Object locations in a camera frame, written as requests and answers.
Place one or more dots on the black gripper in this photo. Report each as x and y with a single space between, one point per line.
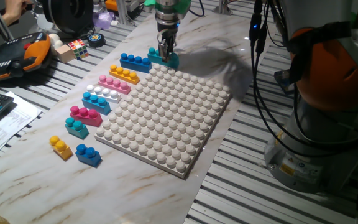
168 29

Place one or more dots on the teal four-stud block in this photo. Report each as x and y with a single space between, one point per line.
153 57

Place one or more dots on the blue four-stud block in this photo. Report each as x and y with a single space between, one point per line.
135 65

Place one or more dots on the yellow four-stud block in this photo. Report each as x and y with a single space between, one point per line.
124 76

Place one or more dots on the silver orange robot arm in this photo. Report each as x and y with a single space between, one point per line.
322 149

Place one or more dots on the person hand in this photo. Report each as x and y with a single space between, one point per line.
15 11

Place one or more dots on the short aluminium profile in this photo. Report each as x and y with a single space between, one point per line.
124 12

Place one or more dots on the pink four-stud block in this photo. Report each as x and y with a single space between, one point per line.
113 85

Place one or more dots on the orange plastic object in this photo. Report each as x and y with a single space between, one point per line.
111 4

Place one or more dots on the purple translucent object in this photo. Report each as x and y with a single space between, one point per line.
102 20

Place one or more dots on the round black disc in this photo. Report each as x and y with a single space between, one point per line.
96 40

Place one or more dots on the white studded baseplate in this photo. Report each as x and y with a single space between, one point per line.
160 124

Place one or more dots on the white four-stud block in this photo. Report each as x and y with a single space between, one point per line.
104 95

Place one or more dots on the Rubik's cube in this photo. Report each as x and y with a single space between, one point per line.
79 49

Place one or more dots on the light blue three-stud block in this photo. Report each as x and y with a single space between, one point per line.
96 105

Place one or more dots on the black filament spool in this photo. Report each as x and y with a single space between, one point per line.
70 15

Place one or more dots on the wooden cube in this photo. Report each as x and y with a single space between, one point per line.
64 53

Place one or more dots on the magenta three-stud block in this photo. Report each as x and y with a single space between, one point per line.
87 118

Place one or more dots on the white rounded figurine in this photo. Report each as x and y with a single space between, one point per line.
54 40

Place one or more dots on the teal two-stud block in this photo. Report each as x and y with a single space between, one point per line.
77 130

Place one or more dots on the blue two-stud block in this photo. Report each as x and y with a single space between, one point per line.
89 157

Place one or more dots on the yellow two-stud block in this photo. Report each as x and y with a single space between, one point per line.
62 151

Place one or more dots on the black orange teach pendant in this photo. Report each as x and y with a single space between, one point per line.
11 59

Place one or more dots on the marble pattern board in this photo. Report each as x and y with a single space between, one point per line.
73 193

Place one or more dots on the printed paper sheets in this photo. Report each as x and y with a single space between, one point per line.
11 124

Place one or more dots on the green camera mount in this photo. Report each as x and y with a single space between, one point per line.
182 6

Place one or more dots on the aluminium profile post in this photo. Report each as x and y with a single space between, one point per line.
222 7

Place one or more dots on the shiny metal bracket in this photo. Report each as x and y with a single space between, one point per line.
283 81

